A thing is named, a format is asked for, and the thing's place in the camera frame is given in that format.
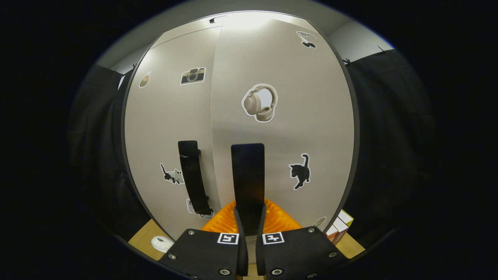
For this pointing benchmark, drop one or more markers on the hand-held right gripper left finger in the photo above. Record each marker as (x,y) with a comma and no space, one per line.
(242,256)

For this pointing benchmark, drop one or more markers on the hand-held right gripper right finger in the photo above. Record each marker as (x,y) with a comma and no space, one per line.
(260,256)

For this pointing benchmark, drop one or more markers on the headphones sticker beige cabinet door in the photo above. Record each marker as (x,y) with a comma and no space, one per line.
(311,116)

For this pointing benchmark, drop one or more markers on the camera sticker beige cabinet door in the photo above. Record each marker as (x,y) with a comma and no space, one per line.
(167,124)

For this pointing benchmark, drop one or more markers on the beige double-door shoe cabinet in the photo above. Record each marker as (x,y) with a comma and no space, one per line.
(356,124)

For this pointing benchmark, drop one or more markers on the white bowl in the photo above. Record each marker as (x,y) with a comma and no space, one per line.
(162,244)

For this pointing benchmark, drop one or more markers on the orange and white carton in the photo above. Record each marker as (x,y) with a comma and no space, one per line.
(339,228)

